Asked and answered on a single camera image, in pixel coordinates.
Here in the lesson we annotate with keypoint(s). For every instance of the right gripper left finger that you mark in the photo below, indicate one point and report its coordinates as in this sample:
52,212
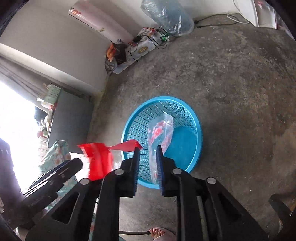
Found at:
119,183

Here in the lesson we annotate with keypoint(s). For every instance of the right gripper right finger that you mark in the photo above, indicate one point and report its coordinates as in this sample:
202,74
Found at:
196,218

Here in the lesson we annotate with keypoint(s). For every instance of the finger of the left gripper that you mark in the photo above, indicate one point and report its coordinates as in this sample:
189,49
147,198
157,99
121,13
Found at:
43,191

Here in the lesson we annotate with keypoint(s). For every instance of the red plastic bag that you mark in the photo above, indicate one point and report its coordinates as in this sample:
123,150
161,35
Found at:
100,157

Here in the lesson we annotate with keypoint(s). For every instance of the clear printed plastic bag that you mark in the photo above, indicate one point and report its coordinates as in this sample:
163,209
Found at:
159,132

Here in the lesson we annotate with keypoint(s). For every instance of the floral quilt covered table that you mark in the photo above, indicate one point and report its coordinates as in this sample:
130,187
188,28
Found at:
55,156

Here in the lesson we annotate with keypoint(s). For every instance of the person's foot in sandal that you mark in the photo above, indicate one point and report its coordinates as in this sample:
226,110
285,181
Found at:
162,234

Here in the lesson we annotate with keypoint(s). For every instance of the grey cabinet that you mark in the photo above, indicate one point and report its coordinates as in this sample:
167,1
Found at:
71,121

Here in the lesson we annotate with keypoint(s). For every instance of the blue plastic laundry basket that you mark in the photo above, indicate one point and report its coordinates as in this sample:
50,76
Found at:
186,144

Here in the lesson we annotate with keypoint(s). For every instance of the large clear water jug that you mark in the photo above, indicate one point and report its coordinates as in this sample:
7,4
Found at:
169,15

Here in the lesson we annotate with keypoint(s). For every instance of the floral rolled mat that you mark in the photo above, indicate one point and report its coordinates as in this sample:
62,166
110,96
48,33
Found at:
95,18

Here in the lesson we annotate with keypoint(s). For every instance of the white appliance top right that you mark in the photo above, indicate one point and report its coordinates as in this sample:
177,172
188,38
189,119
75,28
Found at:
259,13

